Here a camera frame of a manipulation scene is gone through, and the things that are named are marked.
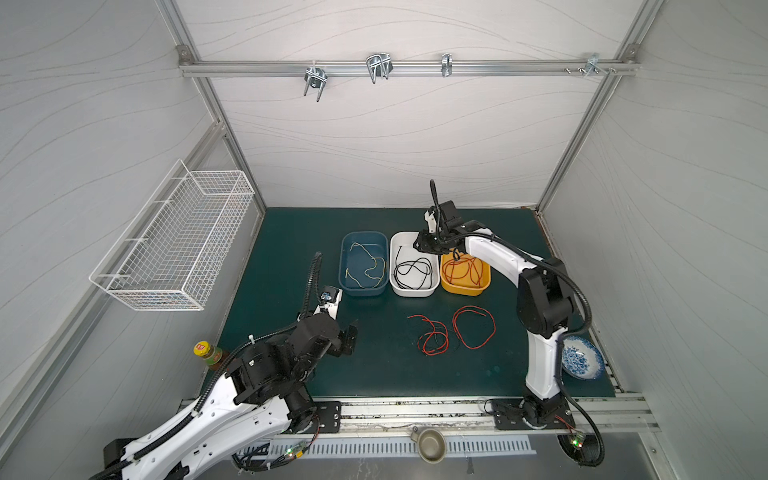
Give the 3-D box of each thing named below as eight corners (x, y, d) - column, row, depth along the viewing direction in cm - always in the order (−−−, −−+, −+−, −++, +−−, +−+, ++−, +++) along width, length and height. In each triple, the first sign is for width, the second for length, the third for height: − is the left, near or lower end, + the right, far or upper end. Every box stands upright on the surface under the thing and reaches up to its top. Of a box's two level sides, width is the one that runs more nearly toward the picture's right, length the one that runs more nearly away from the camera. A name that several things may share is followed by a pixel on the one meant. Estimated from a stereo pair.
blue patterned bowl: (566, 379, 83) (577, 373, 78) (553, 343, 89) (563, 335, 85) (597, 380, 83) (610, 373, 78) (582, 343, 89) (593, 335, 85)
